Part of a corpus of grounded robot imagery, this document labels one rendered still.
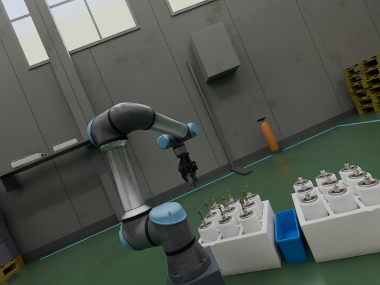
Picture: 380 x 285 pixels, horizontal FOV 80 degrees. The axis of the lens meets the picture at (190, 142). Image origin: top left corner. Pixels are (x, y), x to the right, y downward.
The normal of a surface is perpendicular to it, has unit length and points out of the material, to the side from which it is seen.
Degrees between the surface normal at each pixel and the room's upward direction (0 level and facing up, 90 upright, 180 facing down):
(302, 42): 90
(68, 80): 90
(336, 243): 90
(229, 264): 90
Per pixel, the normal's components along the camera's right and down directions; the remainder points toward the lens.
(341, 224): -0.32, 0.14
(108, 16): 0.07, -0.03
